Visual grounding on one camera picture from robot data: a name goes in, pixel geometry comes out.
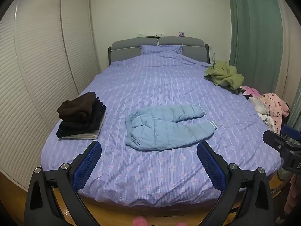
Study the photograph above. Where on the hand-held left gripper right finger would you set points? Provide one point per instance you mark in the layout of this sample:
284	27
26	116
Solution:
210	164

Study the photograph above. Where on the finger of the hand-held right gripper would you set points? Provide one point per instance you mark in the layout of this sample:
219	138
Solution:
292	133
275	139

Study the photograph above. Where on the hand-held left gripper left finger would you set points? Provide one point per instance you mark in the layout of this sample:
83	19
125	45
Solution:
88	163

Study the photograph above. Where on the light blue padded pants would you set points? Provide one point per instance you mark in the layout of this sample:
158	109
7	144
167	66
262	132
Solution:
162	129

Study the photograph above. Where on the white folded garment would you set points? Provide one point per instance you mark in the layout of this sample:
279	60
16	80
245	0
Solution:
89	136

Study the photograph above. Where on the pink printed pajama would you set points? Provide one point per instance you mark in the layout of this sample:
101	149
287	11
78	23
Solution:
275	106

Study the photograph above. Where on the white crumpled garment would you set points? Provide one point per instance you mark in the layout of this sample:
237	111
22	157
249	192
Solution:
261	109

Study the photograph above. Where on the dark folded garment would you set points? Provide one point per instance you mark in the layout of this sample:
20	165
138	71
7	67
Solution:
77	128

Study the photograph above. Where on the plain pink garment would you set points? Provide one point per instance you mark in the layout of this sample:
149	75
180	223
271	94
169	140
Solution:
251	91

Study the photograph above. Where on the olive green garment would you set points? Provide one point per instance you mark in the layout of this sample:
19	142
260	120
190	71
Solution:
223	75

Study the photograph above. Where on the white louvered wardrobe door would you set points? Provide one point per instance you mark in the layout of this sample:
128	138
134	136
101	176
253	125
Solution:
16	110
80	35
42	51

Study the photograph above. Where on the bed with purple cover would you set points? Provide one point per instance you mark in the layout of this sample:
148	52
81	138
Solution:
152	84

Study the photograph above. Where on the clear bottle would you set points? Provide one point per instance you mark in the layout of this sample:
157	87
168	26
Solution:
214	57

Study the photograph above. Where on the green curtain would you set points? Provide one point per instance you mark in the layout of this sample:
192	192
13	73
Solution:
254	28

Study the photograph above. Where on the grey padded headboard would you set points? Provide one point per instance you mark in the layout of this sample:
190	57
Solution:
124	49

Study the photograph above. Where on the purple patterned pillow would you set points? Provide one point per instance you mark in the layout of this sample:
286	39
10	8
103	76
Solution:
161	49

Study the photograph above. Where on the purple toy figure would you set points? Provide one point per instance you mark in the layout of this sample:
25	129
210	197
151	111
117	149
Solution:
181	34

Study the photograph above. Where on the pale tissue box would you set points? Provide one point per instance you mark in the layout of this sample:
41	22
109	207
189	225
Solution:
139	35

